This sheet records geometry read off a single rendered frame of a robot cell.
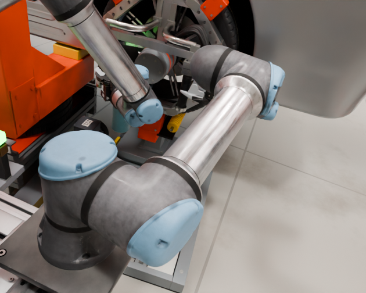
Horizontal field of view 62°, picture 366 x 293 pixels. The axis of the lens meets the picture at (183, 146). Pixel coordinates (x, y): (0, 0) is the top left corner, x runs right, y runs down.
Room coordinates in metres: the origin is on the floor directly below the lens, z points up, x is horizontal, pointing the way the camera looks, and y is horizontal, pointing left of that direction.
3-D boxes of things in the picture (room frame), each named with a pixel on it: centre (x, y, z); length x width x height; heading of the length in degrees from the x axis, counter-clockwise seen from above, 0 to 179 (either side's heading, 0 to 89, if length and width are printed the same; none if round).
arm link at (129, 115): (0.87, 0.19, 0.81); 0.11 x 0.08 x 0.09; 40
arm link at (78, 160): (0.36, 0.15, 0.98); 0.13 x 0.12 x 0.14; 69
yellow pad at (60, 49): (1.50, 0.69, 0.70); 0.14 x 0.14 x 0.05; 85
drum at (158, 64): (1.25, 0.20, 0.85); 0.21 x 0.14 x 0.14; 175
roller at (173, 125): (1.41, 0.06, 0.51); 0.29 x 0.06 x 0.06; 175
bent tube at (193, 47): (1.19, 0.11, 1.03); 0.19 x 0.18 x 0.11; 175
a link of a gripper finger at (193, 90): (1.04, 0.01, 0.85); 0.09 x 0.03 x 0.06; 93
